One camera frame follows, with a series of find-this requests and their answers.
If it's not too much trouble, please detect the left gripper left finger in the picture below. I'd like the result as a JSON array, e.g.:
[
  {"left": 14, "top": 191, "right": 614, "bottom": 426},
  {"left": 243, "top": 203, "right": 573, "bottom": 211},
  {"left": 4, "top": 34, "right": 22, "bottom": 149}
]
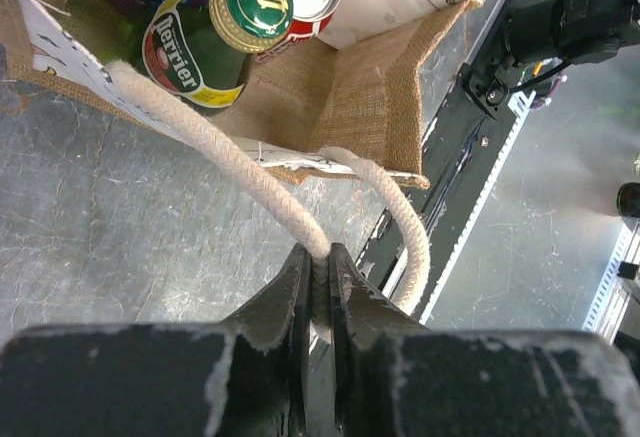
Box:
[{"left": 1, "top": 246, "right": 312, "bottom": 436}]

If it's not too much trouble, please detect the canvas tote bag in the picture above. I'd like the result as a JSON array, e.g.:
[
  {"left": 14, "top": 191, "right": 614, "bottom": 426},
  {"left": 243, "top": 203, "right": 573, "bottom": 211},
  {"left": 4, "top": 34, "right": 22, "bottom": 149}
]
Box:
[{"left": 0, "top": 0, "right": 486, "bottom": 348}]

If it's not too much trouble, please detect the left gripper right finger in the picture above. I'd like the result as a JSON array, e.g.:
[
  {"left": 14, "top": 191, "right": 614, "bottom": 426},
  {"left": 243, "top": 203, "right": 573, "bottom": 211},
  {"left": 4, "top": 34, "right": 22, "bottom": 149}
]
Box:
[{"left": 328, "top": 244, "right": 639, "bottom": 436}]

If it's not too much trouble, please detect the green Perrier glass bottle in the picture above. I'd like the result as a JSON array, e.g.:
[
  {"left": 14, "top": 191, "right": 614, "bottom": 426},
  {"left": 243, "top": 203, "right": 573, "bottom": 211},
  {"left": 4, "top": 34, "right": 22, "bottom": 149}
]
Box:
[{"left": 133, "top": 0, "right": 293, "bottom": 116}]

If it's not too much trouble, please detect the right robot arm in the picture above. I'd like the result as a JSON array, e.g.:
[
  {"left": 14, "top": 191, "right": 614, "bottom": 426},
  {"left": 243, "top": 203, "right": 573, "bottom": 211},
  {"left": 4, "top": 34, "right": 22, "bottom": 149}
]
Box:
[{"left": 462, "top": 0, "right": 639, "bottom": 116}]

